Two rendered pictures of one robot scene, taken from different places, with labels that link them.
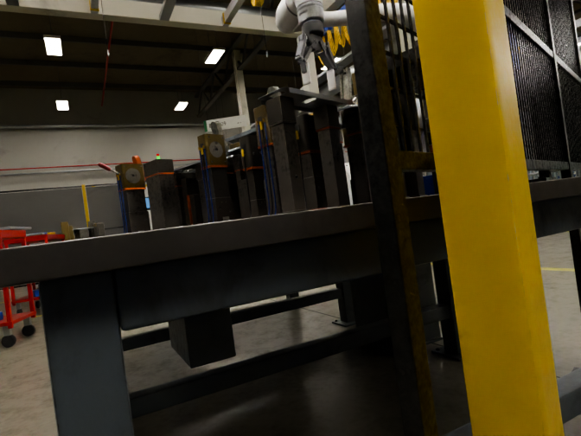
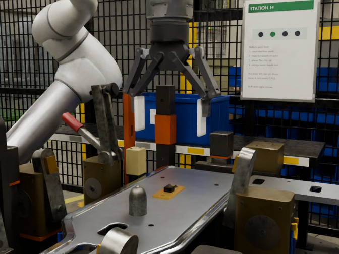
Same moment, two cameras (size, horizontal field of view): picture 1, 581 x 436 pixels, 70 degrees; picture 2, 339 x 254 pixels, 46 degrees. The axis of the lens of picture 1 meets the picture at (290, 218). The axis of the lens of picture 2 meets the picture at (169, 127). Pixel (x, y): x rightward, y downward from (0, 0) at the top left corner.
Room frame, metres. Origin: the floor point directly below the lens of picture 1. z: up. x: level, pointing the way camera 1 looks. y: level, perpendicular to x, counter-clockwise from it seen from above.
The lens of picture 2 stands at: (1.62, 0.59, 1.26)
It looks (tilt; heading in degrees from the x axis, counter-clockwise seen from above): 9 degrees down; 253
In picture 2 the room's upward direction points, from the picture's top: straight up
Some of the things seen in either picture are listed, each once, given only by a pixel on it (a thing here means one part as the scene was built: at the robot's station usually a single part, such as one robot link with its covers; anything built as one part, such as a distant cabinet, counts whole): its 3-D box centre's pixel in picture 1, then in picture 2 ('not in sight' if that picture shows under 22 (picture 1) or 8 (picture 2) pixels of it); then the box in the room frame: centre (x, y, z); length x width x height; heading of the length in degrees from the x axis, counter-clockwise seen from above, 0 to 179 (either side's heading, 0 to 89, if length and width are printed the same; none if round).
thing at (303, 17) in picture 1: (310, 16); (169, 6); (1.39, -0.16, 1.37); 0.09 x 0.09 x 0.06
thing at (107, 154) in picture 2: not in sight; (104, 157); (1.51, -0.24, 1.06); 0.03 x 0.01 x 0.03; 137
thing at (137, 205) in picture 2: not in sight; (137, 203); (1.48, -0.07, 1.02); 0.03 x 0.03 x 0.07
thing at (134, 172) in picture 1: (130, 202); not in sight; (1.97, 0.75, 0.88); 0.14 x 0.09 x 0.36; 137
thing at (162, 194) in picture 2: not in sight; (169, 189); (1.39, -0.16, 1.01); 0.08 x 0.04 x 0.01; 47
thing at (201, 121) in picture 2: (306, 73); (201, 117); (1.34, -0.11, 1.16); 0.03 x 0.01 x 0.07; 47
